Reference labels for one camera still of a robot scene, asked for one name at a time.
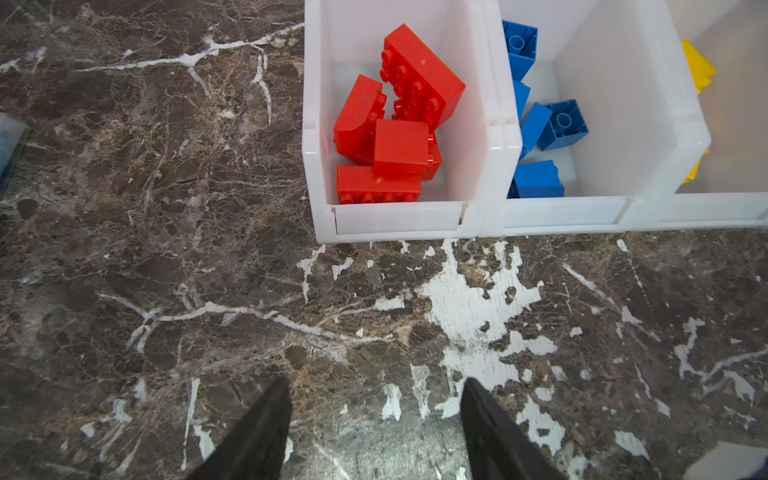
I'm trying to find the red lego brick cluster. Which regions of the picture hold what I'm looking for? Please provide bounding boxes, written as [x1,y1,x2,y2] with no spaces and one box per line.
[336,120,441,205]

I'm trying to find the blue lego brick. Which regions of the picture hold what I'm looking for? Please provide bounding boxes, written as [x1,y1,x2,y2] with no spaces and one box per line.
[537,99,589,151]
[507,160,565,199]
[502,20,538,82]

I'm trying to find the blue lego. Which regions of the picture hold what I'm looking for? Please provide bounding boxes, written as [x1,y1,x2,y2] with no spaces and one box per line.
[519,103,552,160]

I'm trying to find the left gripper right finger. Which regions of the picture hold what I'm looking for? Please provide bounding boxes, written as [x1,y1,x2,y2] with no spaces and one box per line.
[460,378,564,480]

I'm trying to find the red long lego brick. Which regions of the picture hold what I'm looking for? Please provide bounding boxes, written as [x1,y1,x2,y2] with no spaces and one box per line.
[380,24,466,131]

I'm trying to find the white bin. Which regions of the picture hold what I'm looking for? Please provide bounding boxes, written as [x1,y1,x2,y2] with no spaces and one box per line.
[483,1,694,236]
[302,1,521,243]
[633,1,767,230]

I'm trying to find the blue lego brick front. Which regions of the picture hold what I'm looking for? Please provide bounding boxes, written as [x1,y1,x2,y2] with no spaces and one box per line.
[537,99,589,151]

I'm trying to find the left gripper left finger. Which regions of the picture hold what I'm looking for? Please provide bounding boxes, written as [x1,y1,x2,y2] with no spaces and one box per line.
[187,377,292,480]

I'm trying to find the white left bin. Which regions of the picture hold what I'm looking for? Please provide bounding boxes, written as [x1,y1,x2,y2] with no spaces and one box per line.
[302,1,521,243]

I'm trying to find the small yellow lego brick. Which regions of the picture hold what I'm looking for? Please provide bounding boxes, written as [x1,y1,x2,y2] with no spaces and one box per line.
[683,161,701,184]

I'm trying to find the white middle bin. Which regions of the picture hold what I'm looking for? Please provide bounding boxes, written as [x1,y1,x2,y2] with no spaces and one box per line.
[483,1,694,236]

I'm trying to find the white right bin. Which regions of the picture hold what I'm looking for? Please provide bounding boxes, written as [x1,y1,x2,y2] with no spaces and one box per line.
[633,1,767,230]

